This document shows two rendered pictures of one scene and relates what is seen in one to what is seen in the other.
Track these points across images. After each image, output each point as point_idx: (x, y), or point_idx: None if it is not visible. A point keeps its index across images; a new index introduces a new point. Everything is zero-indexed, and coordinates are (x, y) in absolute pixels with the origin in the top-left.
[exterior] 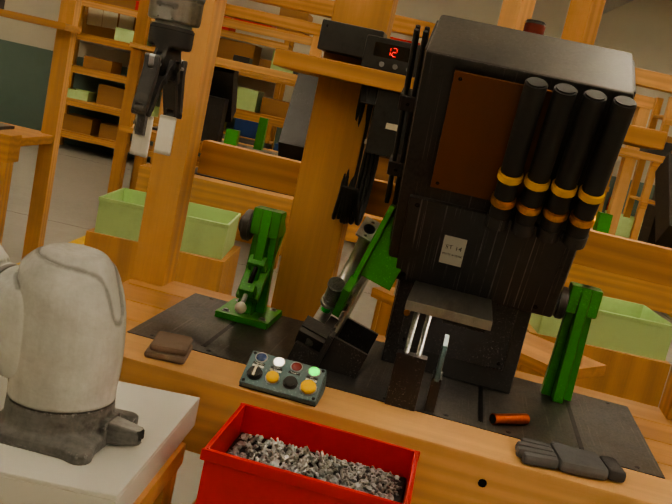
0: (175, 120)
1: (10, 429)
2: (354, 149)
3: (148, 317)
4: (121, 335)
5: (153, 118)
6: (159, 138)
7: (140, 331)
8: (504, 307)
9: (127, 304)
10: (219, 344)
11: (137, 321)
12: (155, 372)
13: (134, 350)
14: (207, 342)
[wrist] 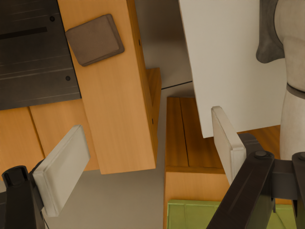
0: (44, 167)
1: None
2: None
3: (12, 117)
4: None
5: (236, 146)
6: (79, 167)
7: (69, 91)
8: None
9: (2, 148)
10: (26, 20)
11: (30, 117)
12: (132, 31)
13: (116, 66)
14: (33, 32)
